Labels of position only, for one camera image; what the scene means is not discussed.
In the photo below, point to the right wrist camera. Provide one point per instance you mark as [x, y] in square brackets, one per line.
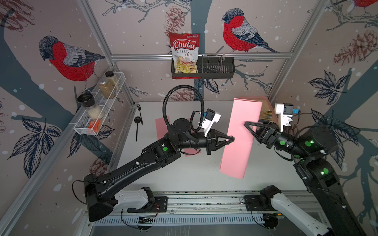
[285, 112]

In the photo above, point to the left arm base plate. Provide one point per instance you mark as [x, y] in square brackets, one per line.
[154, 205]

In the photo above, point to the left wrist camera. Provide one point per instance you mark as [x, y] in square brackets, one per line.
[210, 117]

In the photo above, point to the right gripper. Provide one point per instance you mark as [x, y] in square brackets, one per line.
[270, 138]

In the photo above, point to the spice jar dark lid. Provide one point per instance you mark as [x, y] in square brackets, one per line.
[113, 79]

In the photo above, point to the black ladle spoon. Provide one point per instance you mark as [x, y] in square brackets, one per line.
[137, 121]

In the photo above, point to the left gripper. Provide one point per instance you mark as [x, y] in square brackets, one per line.
[211, 142]

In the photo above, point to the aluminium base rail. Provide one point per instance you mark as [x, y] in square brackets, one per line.
[192, 202]

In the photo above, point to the Chuba cassava chips bag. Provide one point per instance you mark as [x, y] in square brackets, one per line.
[185, 50]

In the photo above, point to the small red packet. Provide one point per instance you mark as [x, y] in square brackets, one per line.
[95, 125]

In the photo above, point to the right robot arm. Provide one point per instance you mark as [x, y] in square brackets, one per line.
[317, 174]

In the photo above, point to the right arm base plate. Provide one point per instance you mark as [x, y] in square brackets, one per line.
[258, 203]

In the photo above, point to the black lid rice jar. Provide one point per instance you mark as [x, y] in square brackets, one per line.
[94, 111]

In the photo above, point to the spice jar silver lid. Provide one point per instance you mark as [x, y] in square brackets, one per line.
[106, 88]

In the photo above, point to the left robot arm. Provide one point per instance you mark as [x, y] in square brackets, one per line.
[100, 191]

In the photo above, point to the clear acrylic wall shelf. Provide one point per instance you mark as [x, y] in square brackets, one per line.
[81, 127]

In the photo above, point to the black wire wall basket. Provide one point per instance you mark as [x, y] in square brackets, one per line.
[208, 67]

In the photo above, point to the black fork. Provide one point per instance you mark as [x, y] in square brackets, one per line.
[139, 109]

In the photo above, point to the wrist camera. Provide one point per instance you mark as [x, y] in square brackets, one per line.
[210, 117]
[285, 112]

